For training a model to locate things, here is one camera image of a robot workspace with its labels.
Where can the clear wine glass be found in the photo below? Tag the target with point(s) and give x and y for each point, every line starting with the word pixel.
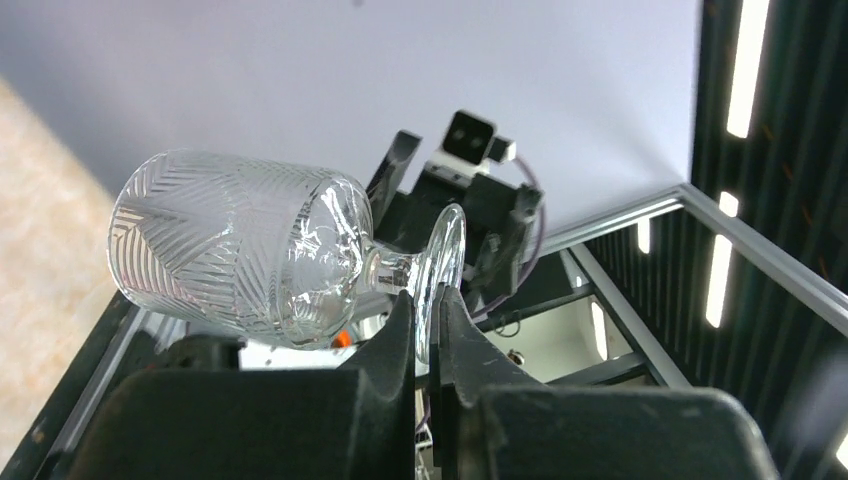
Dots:
pixel 272 251

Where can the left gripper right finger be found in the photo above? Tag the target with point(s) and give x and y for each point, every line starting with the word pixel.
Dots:
pixel 492 420

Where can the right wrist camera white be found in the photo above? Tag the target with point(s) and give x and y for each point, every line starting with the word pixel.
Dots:
pixel 468 148

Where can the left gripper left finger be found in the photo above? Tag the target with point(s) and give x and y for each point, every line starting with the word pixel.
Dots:
pixel 352 422

